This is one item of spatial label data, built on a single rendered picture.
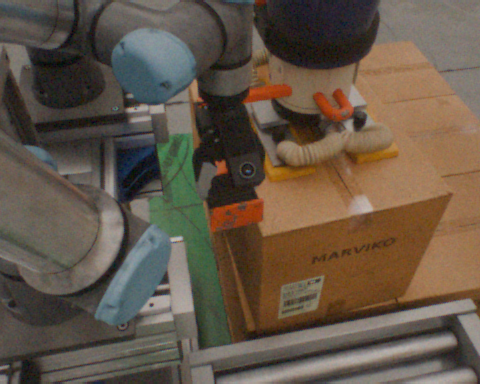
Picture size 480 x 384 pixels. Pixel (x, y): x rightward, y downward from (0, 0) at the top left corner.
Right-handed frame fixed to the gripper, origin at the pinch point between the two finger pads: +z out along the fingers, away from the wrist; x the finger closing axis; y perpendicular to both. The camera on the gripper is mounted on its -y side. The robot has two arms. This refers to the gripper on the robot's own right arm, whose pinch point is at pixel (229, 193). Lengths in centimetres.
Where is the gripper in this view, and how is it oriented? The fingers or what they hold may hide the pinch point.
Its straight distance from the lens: 78.1
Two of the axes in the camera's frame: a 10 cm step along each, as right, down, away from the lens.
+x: -9.6, 2.0, -1.8
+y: -2.7, -7.1, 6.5
